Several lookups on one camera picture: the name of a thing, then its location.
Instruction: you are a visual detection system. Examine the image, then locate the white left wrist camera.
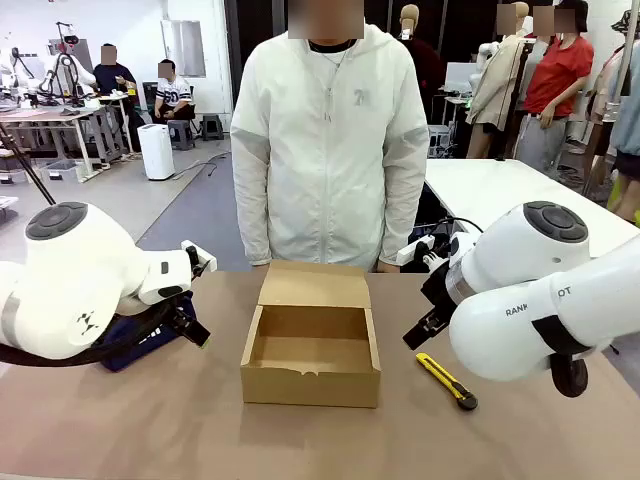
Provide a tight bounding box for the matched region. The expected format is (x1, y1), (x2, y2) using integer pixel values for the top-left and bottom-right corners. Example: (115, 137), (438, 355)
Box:
(180, 239), (219, 281)

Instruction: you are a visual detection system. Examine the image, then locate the white air purifier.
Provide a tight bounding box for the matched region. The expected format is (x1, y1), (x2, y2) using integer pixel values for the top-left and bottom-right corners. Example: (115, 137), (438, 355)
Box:
(137, 123), (176, 181)

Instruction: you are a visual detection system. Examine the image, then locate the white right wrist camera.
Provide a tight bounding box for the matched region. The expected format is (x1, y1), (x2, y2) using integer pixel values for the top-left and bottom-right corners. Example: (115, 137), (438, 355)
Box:
(397, 235), (451, 271)

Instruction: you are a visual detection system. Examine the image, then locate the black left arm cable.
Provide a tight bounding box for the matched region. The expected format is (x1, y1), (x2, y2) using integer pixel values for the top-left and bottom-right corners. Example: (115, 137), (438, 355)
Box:
(0, 298), (177, 369)

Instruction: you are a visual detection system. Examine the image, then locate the mannequin in beige coat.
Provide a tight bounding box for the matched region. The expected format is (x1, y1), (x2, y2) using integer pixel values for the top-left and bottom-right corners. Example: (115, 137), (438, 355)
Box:
(465, 2), (534, 161)

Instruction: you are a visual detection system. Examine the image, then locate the person in red shirt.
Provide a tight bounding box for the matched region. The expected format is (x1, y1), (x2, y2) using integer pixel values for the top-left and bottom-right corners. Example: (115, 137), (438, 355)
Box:
(515, 0), (596, 177)

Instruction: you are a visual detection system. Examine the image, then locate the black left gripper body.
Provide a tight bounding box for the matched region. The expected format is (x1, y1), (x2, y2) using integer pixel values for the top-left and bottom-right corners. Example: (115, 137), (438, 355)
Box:
(167, 292), (199, 326)

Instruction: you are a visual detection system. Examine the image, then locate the mannequin in denim jacket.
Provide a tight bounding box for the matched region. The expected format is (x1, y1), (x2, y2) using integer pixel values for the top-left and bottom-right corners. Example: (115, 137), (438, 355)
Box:
(582, 8), (640, 224)

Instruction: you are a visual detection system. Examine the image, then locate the grey workbench table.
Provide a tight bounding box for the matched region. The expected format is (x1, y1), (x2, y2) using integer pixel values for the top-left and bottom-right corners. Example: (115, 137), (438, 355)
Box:
(0, 93), (134, 182)

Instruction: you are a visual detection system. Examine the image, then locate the white table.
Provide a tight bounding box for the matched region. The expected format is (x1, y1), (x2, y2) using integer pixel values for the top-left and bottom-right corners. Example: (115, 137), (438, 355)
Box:
(423, 158), (640, 261)

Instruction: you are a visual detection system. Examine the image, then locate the person in white jacket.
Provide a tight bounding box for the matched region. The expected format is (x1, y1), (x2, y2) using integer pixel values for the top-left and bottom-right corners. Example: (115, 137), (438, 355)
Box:
(229, 0), (431, 274)

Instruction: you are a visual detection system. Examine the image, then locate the yellow utility knife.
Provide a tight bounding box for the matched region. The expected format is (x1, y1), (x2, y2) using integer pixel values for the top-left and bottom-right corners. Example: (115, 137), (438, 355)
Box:
(415, 352), (479, 412)

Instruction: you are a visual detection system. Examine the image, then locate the grey plastic stool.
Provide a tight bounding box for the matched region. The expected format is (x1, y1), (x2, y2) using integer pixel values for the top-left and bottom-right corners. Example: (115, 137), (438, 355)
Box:
(200, 113), (225, 142)
(167, 119), (196, 151)

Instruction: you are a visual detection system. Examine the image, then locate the black tripod leg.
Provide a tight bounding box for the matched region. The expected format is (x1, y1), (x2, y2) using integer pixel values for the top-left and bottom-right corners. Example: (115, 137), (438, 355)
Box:
(0, 122), (56, 206)

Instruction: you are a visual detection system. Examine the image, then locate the mannequin in dark clothes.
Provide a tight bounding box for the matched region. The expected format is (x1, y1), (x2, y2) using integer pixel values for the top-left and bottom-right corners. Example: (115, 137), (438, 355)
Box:
(398, 3), (447, 126)

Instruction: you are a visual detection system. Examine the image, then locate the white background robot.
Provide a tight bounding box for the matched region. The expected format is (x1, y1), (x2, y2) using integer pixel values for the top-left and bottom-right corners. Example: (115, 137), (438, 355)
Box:
(37, 21), (99, 107)

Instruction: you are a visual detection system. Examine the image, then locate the brown cardboard box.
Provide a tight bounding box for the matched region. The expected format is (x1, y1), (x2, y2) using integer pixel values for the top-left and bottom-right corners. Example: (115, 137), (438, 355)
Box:
(239, 259), (382, 409)

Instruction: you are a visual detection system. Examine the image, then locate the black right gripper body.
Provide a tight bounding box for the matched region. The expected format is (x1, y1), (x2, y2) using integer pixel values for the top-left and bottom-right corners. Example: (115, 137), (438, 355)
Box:
(420, 264), (454, 320)

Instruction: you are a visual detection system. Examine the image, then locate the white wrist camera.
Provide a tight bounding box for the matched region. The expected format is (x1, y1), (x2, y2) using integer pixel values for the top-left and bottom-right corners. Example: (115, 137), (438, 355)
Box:
(180, 239), (219, 281)
(397, 235), (451, 271)

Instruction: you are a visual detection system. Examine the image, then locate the seated person in white jersey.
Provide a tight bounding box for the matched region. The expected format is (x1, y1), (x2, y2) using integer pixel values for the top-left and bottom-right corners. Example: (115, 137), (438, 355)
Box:
(152, 58), (196, 124)

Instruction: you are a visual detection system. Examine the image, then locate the seated person in dark shirt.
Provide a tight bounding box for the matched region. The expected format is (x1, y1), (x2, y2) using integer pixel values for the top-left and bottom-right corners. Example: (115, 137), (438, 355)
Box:
(92, 43), (140, 151)

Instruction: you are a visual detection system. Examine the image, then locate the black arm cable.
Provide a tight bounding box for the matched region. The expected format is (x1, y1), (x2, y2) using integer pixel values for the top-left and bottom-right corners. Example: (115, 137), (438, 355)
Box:
(0, 298), (177, 369)
(428, 216), (484, 242)

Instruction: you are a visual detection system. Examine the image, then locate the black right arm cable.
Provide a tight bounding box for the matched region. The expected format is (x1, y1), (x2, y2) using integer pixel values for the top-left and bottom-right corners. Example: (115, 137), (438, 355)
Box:
(428, 216), (484, 242)

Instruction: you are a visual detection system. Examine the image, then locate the navy Campus pencil case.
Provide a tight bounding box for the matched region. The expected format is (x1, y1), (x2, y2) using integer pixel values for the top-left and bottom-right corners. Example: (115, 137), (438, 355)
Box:
(99, 294), (197, 373)

